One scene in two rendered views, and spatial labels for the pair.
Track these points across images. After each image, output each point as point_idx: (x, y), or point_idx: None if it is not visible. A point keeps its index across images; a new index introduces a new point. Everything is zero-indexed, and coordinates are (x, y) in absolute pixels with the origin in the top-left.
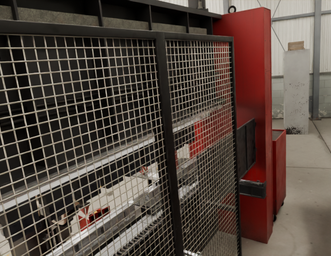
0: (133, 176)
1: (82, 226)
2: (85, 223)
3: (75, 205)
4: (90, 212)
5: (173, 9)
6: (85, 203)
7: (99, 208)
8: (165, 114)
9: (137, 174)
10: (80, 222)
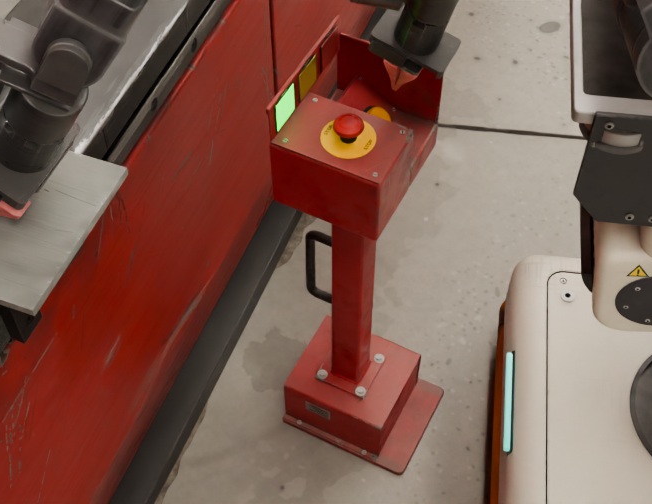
0: (108, 164)
1: (413, 108)
2: (379, 72)
3: (594, 235)
4: (404, 136)
5: None
6: (391, 18)
7: (340, 126)
8: None
9: (72, 171)
10: (427, 98)
